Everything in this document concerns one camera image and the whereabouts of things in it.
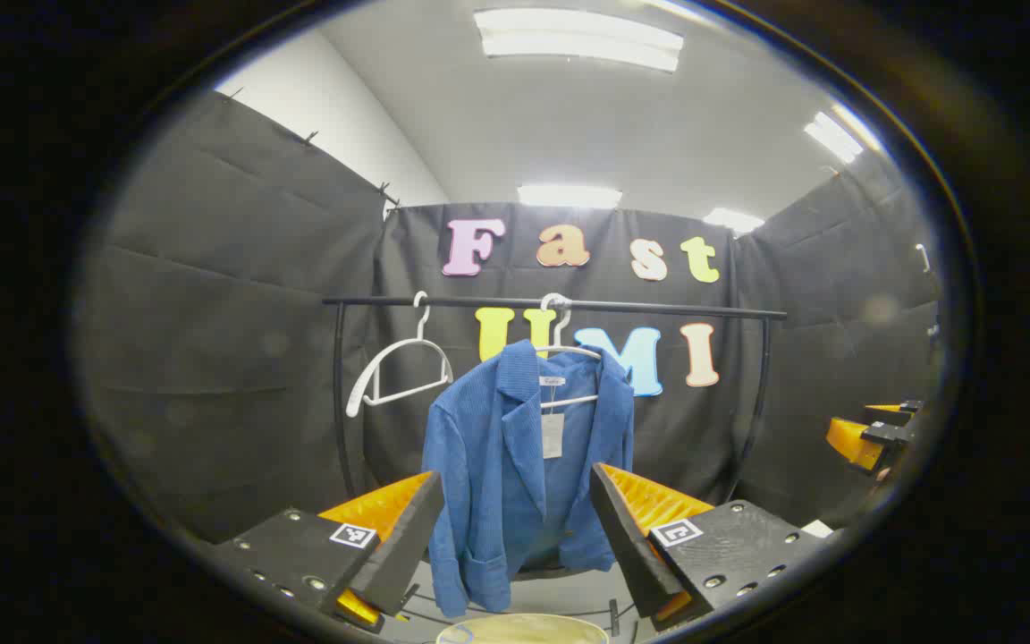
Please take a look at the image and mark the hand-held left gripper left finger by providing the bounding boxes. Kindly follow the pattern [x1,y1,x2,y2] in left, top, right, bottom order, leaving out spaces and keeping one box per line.
[211,471,446,634]

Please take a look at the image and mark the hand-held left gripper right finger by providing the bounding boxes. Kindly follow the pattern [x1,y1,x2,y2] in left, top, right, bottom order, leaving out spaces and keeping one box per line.
[590,462,829,631]

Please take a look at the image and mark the blue corduroy jacket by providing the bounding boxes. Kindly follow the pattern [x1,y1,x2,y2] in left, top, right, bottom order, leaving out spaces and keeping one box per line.
[421,340,637,618]

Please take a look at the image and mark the beige laundry hamper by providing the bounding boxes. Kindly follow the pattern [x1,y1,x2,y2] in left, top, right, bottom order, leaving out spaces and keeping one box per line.
[436,614,610,644]

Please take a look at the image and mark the white plastic hanger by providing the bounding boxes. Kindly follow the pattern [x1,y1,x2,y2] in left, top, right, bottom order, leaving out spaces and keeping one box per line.
[537,293,604,412]
[345,291,455,419]

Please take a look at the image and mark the black metal clothes rack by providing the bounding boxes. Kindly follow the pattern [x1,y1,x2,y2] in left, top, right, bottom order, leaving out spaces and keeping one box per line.
[323,295,789,638]

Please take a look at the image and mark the black backdrop cloth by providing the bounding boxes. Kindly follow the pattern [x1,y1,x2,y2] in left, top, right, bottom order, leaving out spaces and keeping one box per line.
[77,89,941,547]

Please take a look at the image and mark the large ceiling light panel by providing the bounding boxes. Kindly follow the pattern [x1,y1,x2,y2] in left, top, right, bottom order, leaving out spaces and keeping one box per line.
[475,9,684,72]

